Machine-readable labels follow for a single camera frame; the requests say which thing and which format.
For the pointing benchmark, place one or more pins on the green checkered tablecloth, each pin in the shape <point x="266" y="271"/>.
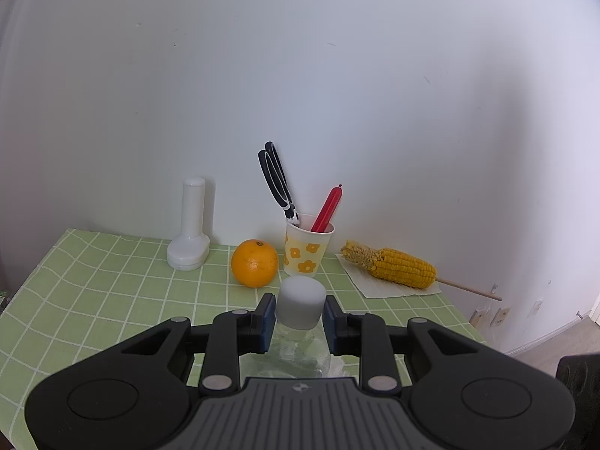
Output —
<point x="117" y="290"/>

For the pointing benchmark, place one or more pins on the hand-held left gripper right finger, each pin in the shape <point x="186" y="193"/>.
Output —
<point x="331" y="321"/>

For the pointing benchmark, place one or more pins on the wall power socket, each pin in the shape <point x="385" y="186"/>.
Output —
<point x="500" y="316"/>
<point x="478" y="317"/>

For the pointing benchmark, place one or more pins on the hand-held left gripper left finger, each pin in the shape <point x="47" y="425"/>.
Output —
<point x="268" y="321"/>

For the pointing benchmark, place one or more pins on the white plastic bottle-shaped container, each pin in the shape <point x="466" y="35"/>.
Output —
<point x="191" y="229"/>

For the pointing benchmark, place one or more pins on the black object at edge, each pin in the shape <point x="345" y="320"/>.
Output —
<point x="579" y="384"/>

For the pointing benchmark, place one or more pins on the red sausage stick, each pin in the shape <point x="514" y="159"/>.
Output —
<point x="327" y="211"/>

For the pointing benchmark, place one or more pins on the half-eaten corn cob on stick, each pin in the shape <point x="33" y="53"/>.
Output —
<point x="398" y="266"/>

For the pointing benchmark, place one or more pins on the white paper napkin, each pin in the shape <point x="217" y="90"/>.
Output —
<point x="375" y="283"/>

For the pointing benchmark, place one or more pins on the yellow flower paper cup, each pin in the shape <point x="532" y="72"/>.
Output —
<point x="305" y="253"/>

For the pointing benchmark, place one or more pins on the orange fruit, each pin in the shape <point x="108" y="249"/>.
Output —
<point x="254" y="263"/>

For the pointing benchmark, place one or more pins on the clear plastic bottle white cap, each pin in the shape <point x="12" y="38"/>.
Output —
<point x="300" y="304"/>

